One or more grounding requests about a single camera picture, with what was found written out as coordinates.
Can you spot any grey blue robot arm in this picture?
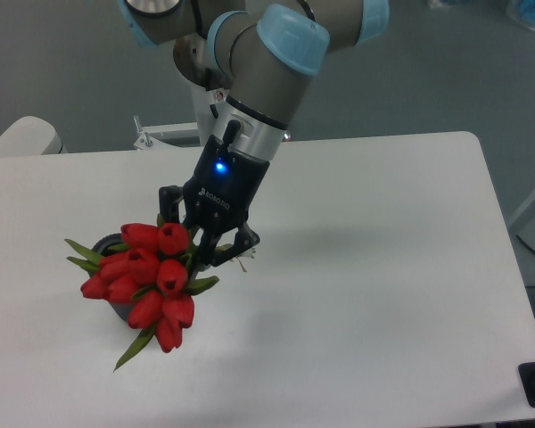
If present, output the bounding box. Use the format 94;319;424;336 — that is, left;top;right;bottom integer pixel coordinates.
119;1;390;270

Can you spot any white chair back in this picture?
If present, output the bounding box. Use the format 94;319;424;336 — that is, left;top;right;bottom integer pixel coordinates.
0;116;68;158

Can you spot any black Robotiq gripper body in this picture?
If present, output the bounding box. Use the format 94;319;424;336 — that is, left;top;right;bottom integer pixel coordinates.
183;136;269;235

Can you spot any blue plastic bag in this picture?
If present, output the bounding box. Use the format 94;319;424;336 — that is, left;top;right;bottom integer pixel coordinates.
426;0;535;32

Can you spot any metal base frame bracket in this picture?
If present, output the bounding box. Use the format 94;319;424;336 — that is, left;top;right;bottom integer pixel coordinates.
132;115;293;151

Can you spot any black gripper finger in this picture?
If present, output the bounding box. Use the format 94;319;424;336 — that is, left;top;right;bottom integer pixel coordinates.
158;185;184;223
197;222;260;267

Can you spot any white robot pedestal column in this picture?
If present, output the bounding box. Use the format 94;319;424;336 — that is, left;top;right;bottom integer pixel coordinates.
172;35;233;146

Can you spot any dark grey ribbed vase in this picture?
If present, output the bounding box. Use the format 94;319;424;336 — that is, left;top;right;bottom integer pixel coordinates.
92;234;133;322

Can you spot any red tulip bouquet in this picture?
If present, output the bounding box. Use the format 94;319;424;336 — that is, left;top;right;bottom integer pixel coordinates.
64;216;223;370

